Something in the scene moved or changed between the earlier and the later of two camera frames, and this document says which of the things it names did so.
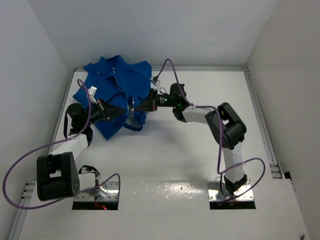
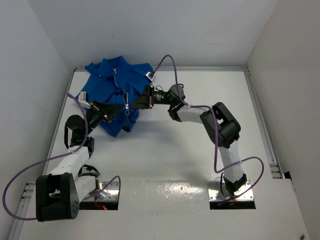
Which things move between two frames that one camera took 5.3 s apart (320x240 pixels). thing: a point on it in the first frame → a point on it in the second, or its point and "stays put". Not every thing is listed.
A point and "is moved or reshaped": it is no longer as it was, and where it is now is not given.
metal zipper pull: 132,114 → 127,112
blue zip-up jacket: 121,81 is moved or reshaped
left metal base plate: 109,192 stays put
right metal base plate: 215,194 stays put
